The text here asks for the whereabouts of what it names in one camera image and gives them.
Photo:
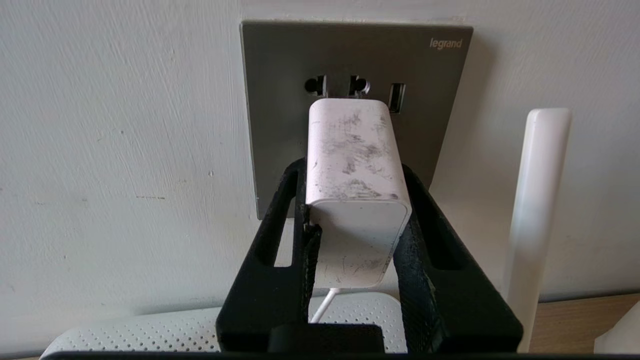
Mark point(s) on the white router with antennas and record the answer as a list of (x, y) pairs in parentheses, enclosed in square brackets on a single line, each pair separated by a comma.
[(150, 330)]

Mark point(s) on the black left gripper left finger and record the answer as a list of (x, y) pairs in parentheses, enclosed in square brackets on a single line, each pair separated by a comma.
[(260, 300)]

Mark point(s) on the grey wall socket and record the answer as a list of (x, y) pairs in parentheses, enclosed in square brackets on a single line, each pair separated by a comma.
[(280, 100)]

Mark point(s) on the white power adapter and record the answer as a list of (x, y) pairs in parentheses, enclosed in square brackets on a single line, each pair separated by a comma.
[(355, 165)]

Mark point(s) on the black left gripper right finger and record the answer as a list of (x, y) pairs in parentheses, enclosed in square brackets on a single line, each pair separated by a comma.
[(450, 310)]

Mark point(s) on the white toilet paper roll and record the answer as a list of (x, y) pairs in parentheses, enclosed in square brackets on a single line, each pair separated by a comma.
[(622, 335)]

